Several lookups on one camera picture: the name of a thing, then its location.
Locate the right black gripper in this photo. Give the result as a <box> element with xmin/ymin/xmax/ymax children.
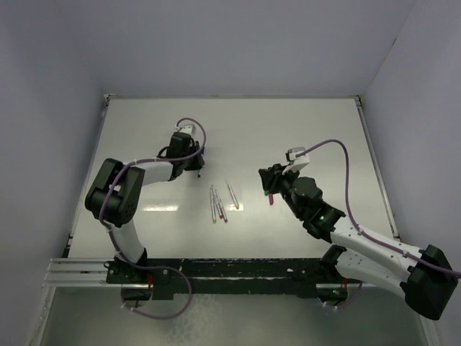
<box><xmin>259</xmin><ymin>163</ymin><xmax>305</xmax><ymax>219</ymax></box>

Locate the blue pen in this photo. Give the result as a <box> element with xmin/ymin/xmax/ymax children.
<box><xmin>197</xmin><ymin>149</ymin><xmax>205</xmax><ymax>178</ymax></box>

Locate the green pen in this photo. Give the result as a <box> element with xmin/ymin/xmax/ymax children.
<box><xmin>210</xmin><ymin>187</ymin><xmax>217</xmax><ymax>223</ymax></box>

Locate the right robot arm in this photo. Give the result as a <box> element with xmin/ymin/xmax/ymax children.
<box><xmin>259</xmin><ymin>164</ymin><xmax>459</xmax><ymax>321</ymax></box>

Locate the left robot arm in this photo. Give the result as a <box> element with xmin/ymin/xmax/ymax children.
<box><xmin>84</xmin><ymin>123</ymin><xmax>205</xmax><ymax>283</ymax></box>

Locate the yellow pen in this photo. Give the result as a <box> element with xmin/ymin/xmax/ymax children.
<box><xmin>225</xmin><ymin>179</ymin><xmax>240</xmax><ymax>210</ymax></box>

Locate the magenta pen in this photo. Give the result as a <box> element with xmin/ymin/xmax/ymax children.
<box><xmin>217</xmin><ymin>197</ymin><xmax>228</xmax><ymax>223</ymax></box>

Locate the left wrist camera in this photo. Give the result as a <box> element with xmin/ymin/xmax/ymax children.
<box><xmin>176</xmin><ymin>123</ymin><xmax>197</xmax><ymax>137</ymax></box>

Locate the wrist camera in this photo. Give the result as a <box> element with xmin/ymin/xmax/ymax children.
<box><xmin>176</xmin><ymin>123</ymin><xmax>197</xmax><ymax>137</ymax></box>
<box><xmin>282</xmin><ymin>147</ymin><xmax>310</xmax><ymax>174</ymax></box>

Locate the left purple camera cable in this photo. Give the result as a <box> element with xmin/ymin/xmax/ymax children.
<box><xmin>99</xmin><ymin>117</ymin><xmax>207</xmax><ymax>270</ymax></box>

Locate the purple camera cable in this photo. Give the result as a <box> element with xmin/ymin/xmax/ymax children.
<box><xmin>99</xmin><ymin>117</ymin><xmax>207</xmax><ymax>270</ymax></box>
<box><xmin>293</xmin><ymin>140</ymin><xmax>461</xmax><ymax>278</ymax></box>

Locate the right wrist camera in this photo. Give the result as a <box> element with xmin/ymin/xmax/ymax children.
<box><xmin>282</xmin><ymin>147</ymin><xmax>310</xmax><ymax>174</ymax></box>

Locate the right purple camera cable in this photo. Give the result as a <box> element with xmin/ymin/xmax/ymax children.
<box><xmin>293</xmin><ymin>140</ymin><xmax>461</xmax><ymax>278</ymax></box>

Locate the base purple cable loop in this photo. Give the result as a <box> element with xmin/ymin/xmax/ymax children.
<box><xmin>120</xmin><ymin>270</ymin><xmax>192</xmax><ymax>321</ymax></box>

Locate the aluminium rail frame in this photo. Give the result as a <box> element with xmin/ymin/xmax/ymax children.
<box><xmin>43</xmin><ymin>258</ymin><xmax>107</xmax><ymax>288</ymax></box>

